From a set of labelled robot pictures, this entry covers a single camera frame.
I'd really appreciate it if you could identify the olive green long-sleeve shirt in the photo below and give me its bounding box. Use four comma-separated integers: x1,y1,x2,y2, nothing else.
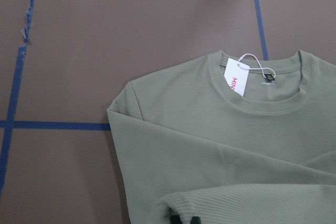
107,51,335,223

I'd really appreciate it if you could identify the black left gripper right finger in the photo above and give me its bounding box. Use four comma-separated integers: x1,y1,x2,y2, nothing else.
191,216,201,224

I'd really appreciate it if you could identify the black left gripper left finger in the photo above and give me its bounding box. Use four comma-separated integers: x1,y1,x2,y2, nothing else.
169,208,182,224

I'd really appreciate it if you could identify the white paper hang tag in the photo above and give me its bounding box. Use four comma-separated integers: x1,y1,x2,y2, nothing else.
223,54,276,97

